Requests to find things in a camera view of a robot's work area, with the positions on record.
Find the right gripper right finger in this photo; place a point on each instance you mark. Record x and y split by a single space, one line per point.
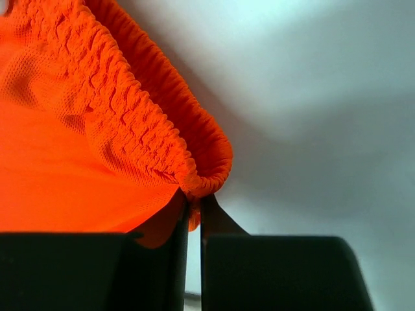
240 271

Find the orange shorts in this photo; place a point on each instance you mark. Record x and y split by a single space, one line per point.
98 129

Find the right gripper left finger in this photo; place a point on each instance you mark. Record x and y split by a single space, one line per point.
140 270

